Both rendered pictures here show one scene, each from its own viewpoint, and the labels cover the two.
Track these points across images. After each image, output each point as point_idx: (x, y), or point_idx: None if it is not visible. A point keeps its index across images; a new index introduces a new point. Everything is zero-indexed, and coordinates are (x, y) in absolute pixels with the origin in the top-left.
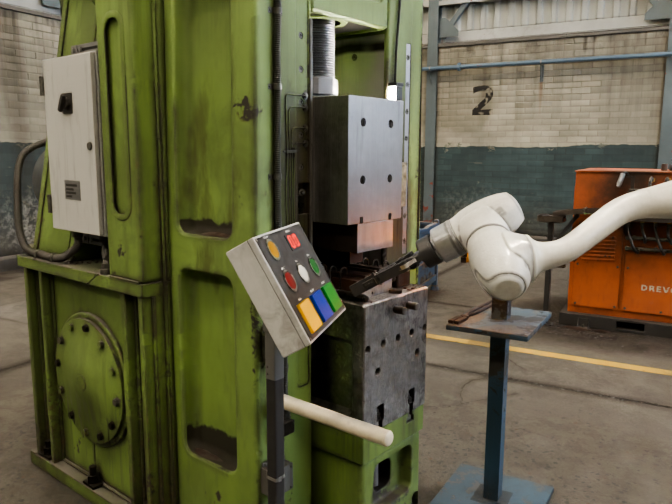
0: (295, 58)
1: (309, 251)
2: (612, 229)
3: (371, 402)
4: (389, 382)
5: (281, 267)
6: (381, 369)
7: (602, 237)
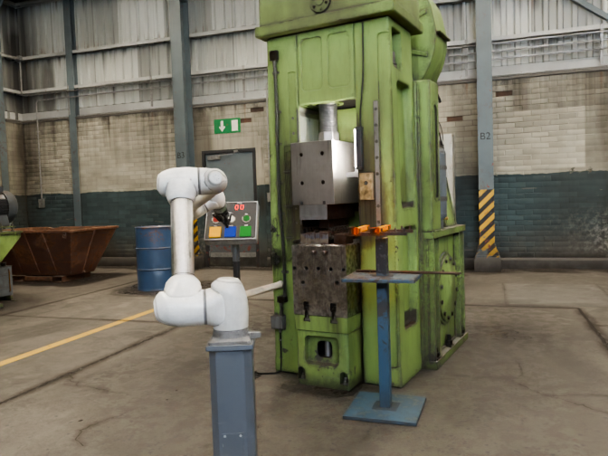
0: (289, 129)
1: (250, 213)
2: (201, 197)
3: (299, 297)
4: (312, 291)
5: None
6: (305, 282)
7: (198, 201)
